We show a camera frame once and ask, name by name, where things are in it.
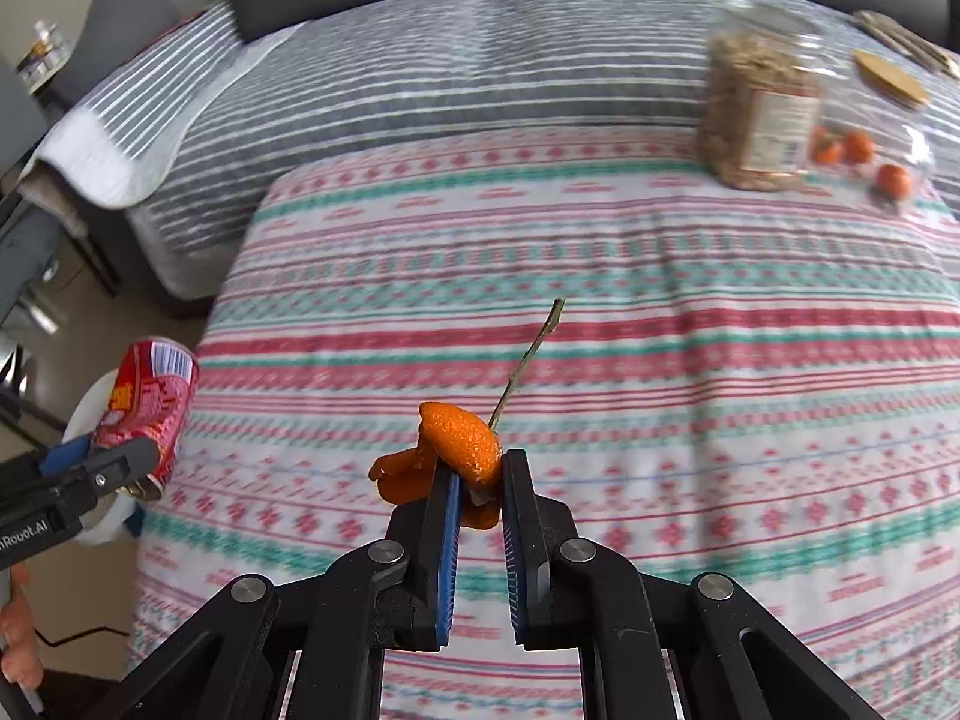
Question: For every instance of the small tangerine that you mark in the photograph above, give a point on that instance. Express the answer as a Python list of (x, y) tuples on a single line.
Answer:
[(829, 148), (894, 181), (859, 147)]

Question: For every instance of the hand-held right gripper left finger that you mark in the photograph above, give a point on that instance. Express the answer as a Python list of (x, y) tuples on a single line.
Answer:
[(448, 540)]

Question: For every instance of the bundle of wooden sticks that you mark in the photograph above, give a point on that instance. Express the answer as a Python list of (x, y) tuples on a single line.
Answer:
[(907, 41)]

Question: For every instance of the orange peel with stem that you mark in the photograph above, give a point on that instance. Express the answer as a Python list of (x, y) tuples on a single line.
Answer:
[(457, 435)]

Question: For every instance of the grey striped quilt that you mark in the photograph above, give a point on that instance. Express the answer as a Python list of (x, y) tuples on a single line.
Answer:
[(450, 67)]

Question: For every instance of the round wooden lid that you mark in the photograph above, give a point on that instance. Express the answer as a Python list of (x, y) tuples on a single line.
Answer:
[(889, 79)]

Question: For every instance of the cluster of small bottles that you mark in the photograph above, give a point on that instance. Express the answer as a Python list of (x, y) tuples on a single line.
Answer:
[(37, 52)]

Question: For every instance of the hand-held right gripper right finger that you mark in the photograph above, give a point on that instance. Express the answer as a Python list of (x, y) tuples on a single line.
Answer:
[(514, 540)]

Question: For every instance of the clear jar of nuts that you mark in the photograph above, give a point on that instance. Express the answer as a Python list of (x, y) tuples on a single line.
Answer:
[(742, 90)]

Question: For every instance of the red green patterned blanket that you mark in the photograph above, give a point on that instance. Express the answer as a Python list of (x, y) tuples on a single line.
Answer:
[(675, 315)]

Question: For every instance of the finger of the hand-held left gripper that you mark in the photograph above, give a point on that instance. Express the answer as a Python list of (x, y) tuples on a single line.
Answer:
[(64, 456), (120, 465)]

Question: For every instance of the person's left hand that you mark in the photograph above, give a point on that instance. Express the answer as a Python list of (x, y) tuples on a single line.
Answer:
[(19, 645)]

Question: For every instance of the grey cushioned chair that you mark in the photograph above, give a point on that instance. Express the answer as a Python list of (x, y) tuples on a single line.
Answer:
[(22, 255), (120, 15)]

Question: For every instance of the red drink can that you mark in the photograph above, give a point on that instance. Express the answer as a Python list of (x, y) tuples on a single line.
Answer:
[(150, 405)]

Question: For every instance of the white round bin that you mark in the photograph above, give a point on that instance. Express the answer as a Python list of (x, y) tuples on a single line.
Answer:
[(82, 412)]

